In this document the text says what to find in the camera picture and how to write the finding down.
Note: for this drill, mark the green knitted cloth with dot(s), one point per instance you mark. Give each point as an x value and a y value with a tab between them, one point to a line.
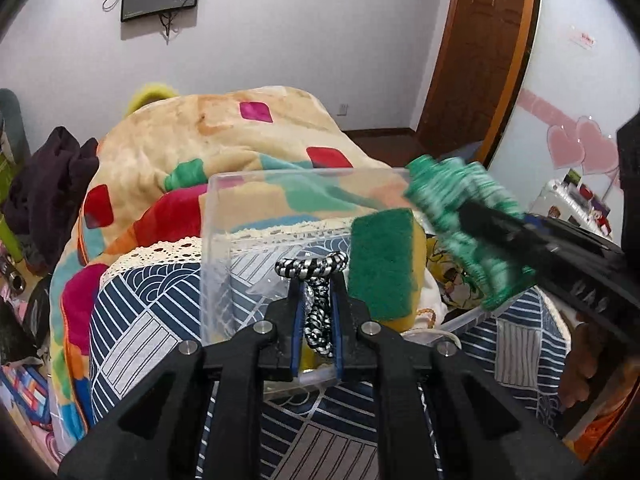
455	197

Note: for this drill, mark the floral fabric scrunchie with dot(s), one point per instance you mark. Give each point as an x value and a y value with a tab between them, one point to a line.
457	289

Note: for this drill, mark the blue white patterned tablecloth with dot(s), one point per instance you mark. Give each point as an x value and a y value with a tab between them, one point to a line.
169	407

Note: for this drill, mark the brown wooden door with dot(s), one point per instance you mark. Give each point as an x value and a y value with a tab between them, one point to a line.
479	68

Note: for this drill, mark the yellow felt ball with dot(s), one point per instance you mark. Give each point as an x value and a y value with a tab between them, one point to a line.
309	359

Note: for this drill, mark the person's right hand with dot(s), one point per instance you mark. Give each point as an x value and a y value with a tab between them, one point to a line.
582	363

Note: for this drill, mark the yellow plush toy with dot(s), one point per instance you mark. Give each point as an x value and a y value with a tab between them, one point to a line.
148	94

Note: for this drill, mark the colourful book on floor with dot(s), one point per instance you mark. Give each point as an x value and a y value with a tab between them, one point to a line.
30	391

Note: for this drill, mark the colourful fleece blanket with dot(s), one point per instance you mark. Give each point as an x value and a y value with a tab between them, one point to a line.
153	170

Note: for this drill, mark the pink heart wall stickers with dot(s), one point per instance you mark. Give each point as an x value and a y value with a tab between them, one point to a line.
573	142

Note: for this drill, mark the green yellow sponge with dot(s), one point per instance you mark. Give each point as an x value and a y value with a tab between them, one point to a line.
386	266

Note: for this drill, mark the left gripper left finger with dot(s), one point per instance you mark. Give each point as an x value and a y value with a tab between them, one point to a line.
282	354

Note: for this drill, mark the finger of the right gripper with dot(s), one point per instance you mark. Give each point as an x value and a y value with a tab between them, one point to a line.
567	232
520	241

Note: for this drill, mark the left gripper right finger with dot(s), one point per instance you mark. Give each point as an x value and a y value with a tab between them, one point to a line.
354	357

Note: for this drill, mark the dark purple clothing pile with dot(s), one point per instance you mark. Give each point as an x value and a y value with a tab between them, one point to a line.
45	196

